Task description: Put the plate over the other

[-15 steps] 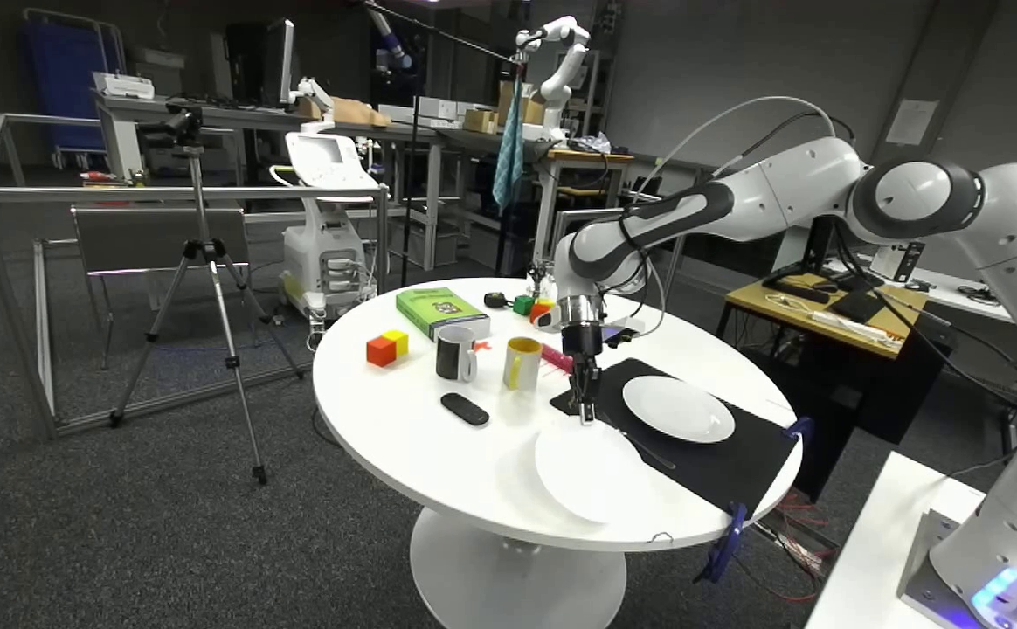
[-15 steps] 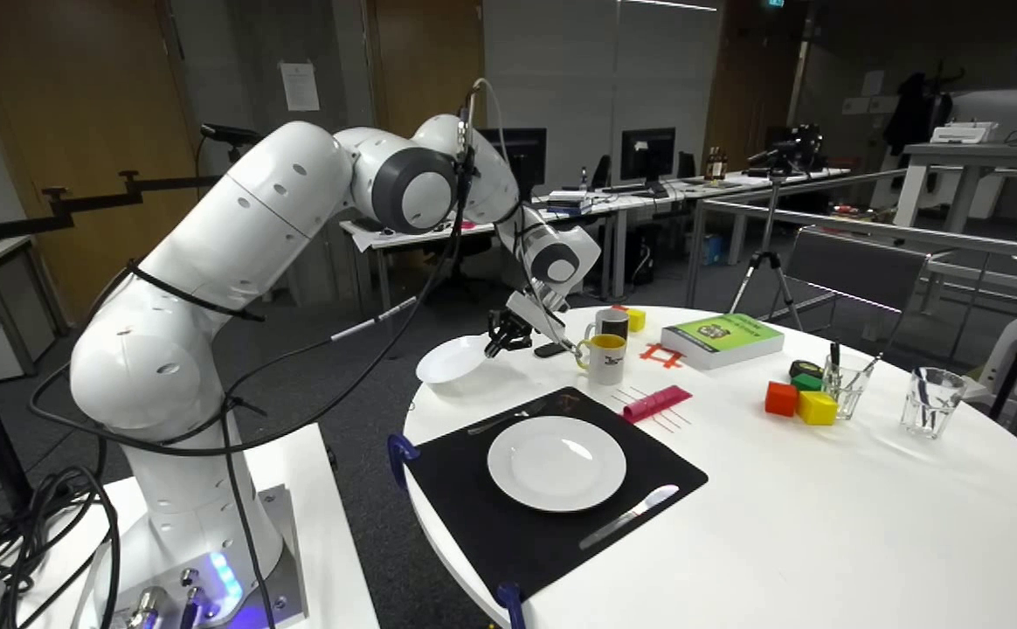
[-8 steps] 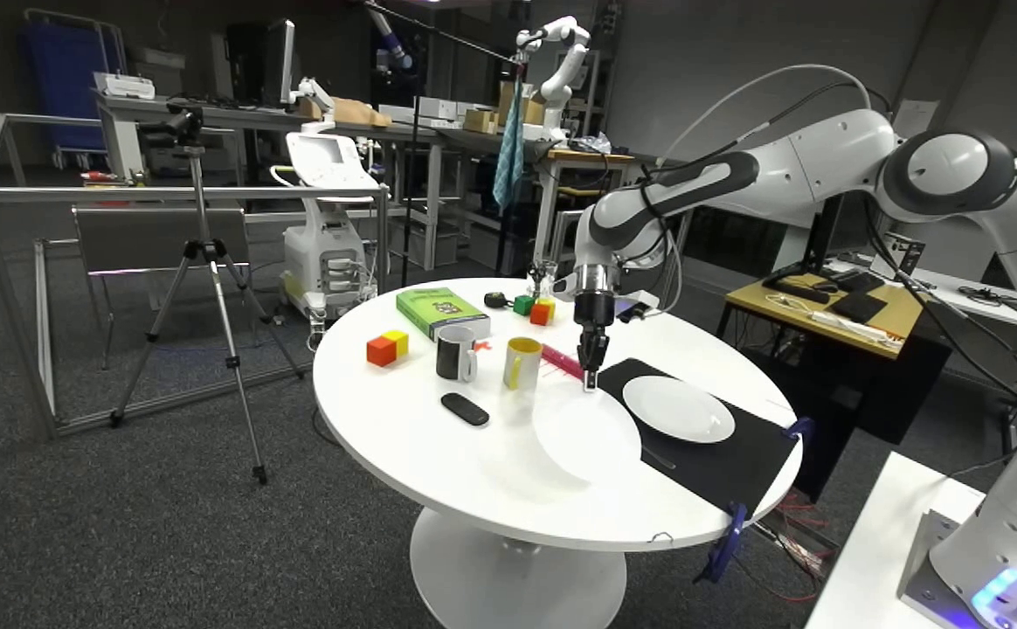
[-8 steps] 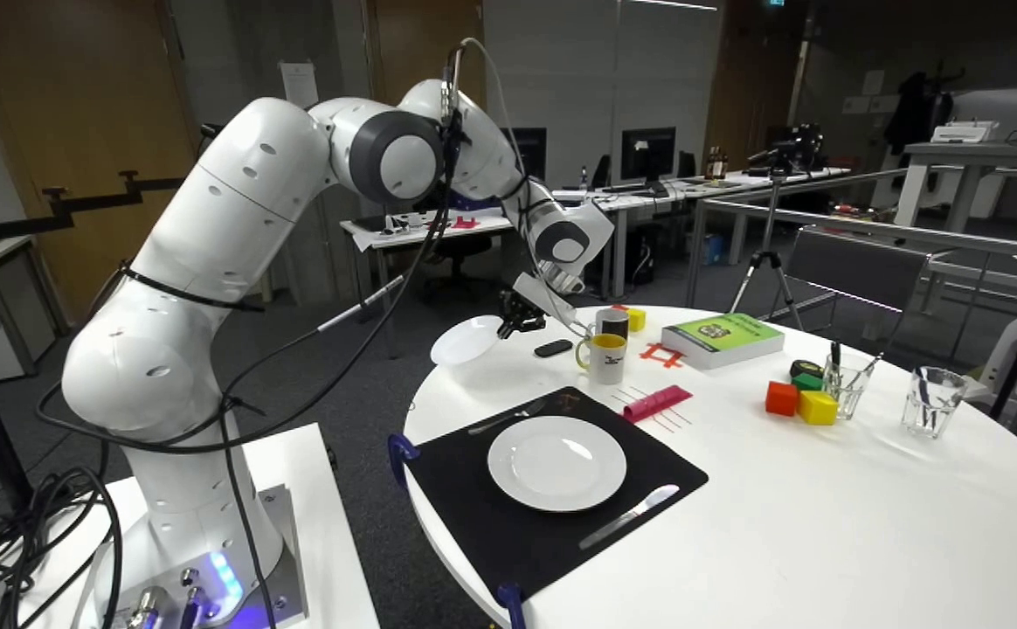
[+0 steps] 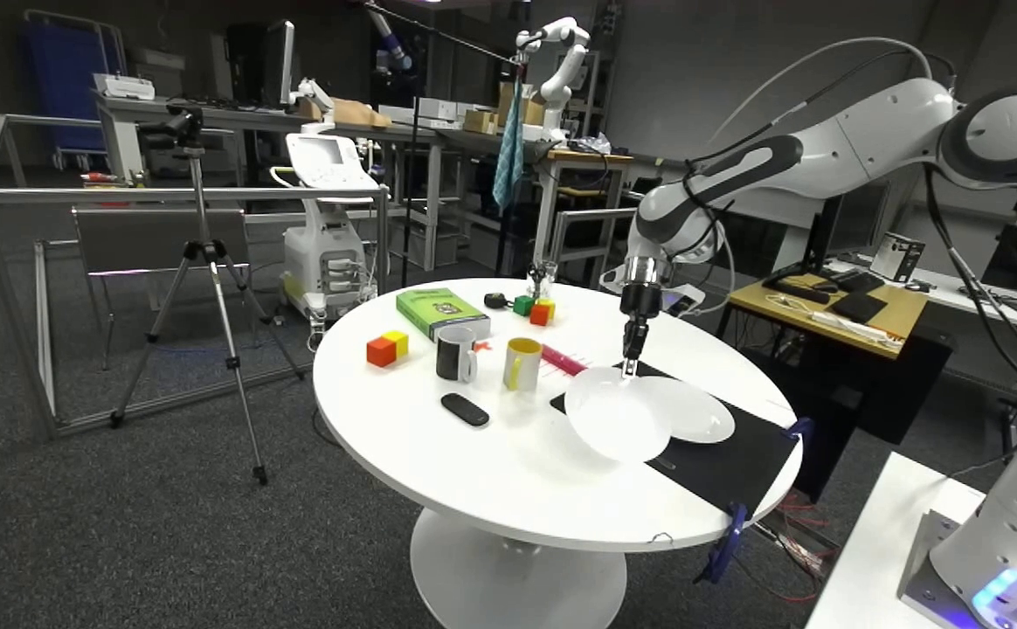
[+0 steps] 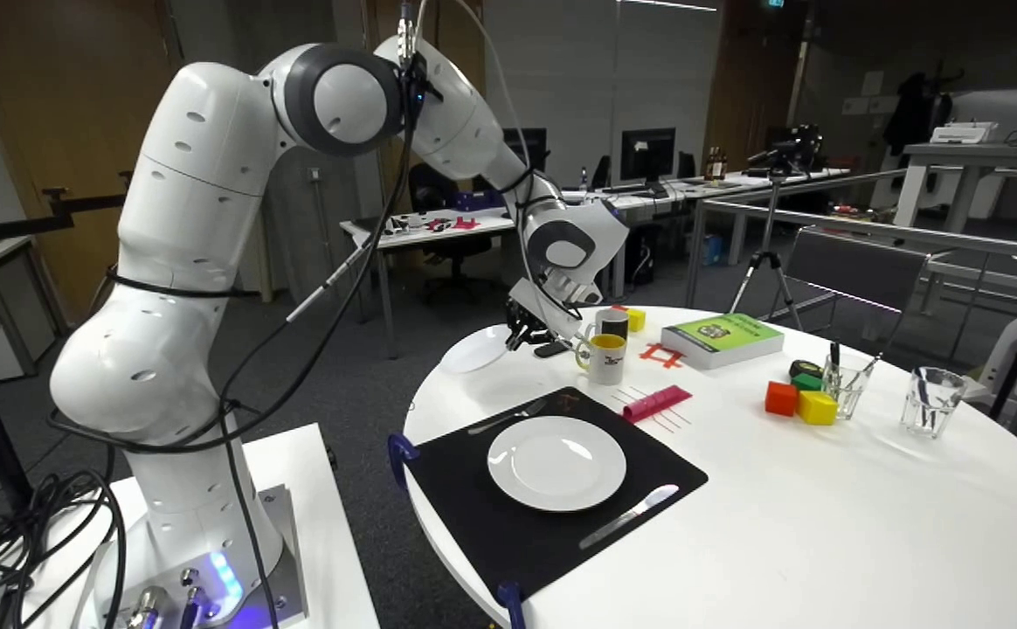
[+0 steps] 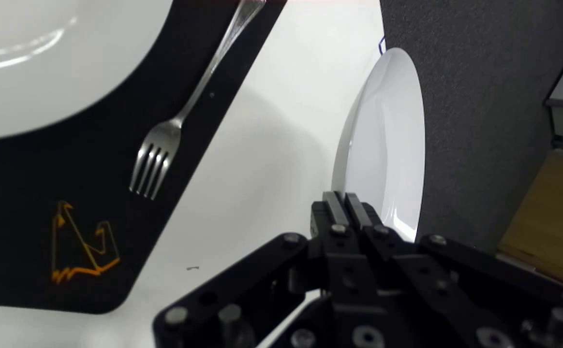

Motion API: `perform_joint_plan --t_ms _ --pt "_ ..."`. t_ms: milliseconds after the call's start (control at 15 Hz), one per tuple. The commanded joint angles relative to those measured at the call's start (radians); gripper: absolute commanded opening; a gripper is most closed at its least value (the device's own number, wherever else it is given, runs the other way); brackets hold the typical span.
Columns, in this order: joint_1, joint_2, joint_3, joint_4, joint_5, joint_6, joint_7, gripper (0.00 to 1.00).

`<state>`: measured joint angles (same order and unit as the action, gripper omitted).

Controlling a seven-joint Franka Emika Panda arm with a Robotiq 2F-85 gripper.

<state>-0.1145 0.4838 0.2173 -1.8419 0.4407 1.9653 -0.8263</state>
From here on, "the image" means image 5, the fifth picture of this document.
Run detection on camera tripod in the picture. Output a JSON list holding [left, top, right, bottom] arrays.
[[105, 100, 312, 490]]

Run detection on black placemat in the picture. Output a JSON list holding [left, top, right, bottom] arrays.
[[571, 399, 798, 515]]

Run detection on white round table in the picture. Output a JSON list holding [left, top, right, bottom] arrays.
[[312, 284, 805, 629]]

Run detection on small white plate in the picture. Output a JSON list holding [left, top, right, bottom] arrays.
[[563, 366, 672, 466]]

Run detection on blue clamp right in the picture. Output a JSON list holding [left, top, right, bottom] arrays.
[[785, 417, 814, 445]]

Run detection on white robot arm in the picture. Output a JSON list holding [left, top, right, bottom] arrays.
[[621, 70, 1017, 629]]

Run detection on blue clamp left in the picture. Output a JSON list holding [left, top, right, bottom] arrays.
[[697, 504, 750, 582]]

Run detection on yellow cube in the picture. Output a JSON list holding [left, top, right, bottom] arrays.
[[385, 327, 410, 360]]

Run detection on red cube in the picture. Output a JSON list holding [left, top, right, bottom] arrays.
[[366, 337, 399, 366]]

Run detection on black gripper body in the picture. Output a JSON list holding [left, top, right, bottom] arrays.
[[618, 259, 660, 326]]

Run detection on large white plate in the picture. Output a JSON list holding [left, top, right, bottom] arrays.
[[632, 377, 737, 445]]

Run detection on green block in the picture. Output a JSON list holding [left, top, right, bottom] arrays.
[[511, 292, 533, 318]]

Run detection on pink comb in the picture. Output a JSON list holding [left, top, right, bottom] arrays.
[[540, 345, 587, 377]]

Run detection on blue clamp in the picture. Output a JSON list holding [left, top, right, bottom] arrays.
[[697, 504, 750, 582], [785, 417, 814, 445]]

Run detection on black white mug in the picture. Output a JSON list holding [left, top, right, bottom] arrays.
[[432, 327, 475, 383]]

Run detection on green book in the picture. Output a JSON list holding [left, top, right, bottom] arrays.
[[394, 286, 490, 339]]

